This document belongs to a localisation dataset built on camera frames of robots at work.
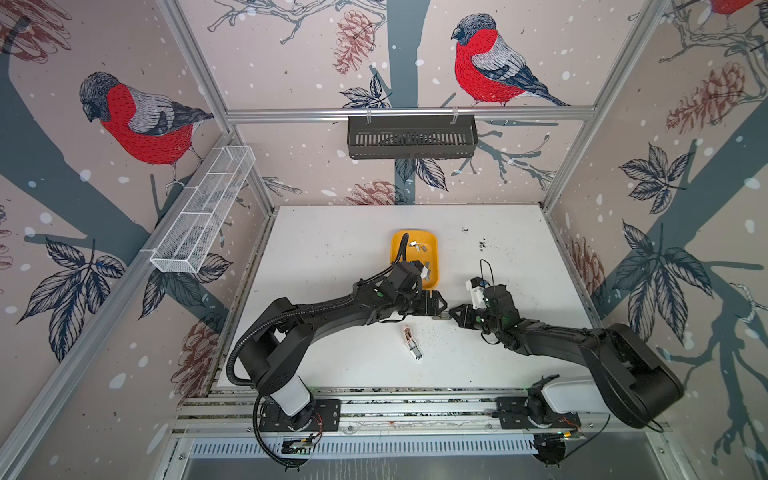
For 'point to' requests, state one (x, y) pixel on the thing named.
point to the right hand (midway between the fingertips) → (449, 314)
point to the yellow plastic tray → (421, 246)
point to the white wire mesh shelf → (201, 208)
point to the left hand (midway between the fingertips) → (439, 308)
